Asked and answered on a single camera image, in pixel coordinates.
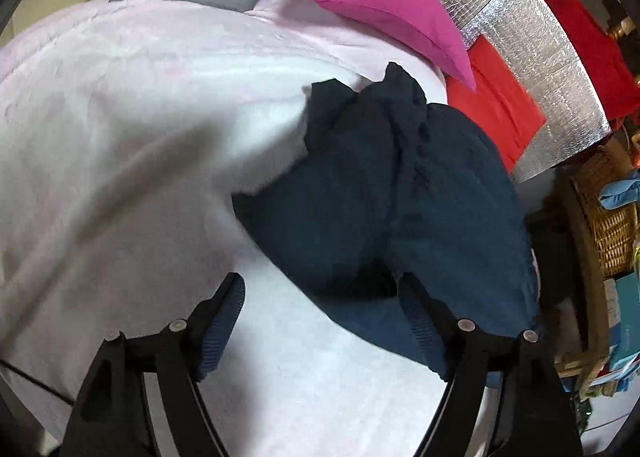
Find wicker basket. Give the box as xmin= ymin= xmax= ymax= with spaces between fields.
xmin=565 ymin=140 xmax=640 ymax=373

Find silver foil insulation mat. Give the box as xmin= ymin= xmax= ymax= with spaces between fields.
xmin=400 ymin=0 xmax=612 ymax=184

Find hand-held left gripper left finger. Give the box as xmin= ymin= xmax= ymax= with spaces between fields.
xmin=59 ymin=272 xmax=247 ymax=457

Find light blue cloth item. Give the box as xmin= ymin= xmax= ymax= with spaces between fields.
xmin=597 ymin=176 xmax=640 ymax=210

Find teal box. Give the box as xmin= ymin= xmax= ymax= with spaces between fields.
xmin=602 ymin=269 xmax=640 ymax=373

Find folded red cloth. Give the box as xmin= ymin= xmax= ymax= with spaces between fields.
xmin=444 ymin=34 xmax=547 ymax=173

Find dark red cloth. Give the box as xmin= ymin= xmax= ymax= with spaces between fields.
xmin=505 ymin=0 xmax=640 ymax=120

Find thin black cable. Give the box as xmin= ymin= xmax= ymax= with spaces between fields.
xmin=0 ymin=359 xmax=77 ymax=405

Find navy blue padded jacket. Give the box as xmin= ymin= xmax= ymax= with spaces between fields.
xmin=231 ymin=62 xmax=543 ymax=382

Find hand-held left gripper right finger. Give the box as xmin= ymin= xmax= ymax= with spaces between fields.
xmin=397 ymin=273 xmax=586 ymax=457

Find white fleece blanket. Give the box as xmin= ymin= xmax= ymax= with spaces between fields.
xmin=0 ymin=0 xmax=501 ymax=457

